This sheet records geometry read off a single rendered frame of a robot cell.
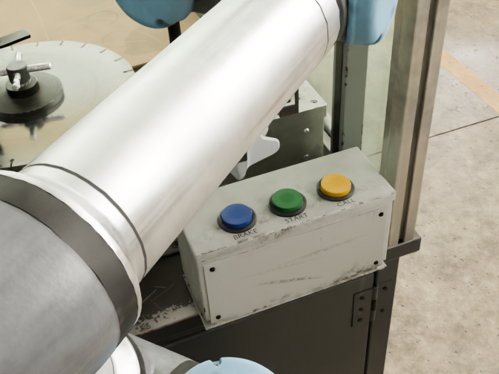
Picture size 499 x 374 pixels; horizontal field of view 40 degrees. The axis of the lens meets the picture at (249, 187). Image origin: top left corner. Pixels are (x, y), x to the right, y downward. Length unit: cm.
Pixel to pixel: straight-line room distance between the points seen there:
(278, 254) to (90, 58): 46
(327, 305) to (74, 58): 56
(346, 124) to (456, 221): 124
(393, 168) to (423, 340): 99
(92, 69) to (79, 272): 85
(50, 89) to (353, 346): 66
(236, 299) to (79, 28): 93
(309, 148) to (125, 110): 78
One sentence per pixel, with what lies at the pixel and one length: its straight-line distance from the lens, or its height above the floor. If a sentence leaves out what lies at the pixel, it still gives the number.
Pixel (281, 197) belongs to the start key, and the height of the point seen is 91.
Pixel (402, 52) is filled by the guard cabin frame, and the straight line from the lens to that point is 86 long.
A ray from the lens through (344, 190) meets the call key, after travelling 90.
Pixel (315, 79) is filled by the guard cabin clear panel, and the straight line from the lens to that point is 118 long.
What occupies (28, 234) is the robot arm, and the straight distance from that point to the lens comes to 27.
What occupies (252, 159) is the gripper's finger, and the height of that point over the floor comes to 101.
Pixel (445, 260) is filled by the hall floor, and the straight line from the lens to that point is 208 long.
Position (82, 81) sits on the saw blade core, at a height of 95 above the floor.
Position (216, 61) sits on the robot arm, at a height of 132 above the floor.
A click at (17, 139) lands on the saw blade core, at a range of 99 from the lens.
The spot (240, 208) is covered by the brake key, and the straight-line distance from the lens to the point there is 87.
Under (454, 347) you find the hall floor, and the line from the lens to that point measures 189.
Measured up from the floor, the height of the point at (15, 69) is 100.
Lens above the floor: 151
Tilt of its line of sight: 41 degrees down
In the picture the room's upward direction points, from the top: 4 degrees counter-clockwise
